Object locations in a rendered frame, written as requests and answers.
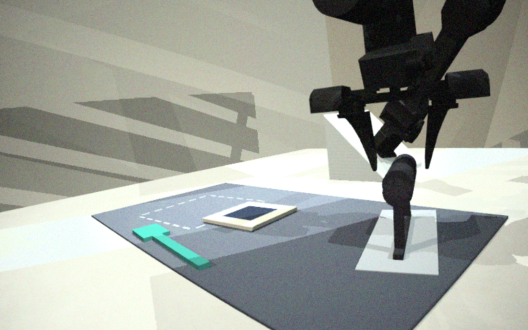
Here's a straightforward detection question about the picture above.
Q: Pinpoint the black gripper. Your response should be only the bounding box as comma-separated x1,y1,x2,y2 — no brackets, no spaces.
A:
309,23,490,171

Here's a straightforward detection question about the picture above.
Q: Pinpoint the white tile with dark square top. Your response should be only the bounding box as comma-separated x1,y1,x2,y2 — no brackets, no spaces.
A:
203,201,298,231

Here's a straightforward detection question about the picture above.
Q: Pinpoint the teal t-shaped flat piece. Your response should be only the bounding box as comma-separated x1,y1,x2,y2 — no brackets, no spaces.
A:
133,224,211,270

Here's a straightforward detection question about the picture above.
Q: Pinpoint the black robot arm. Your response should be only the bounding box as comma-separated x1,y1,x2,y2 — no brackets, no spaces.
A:
313,0,506,158

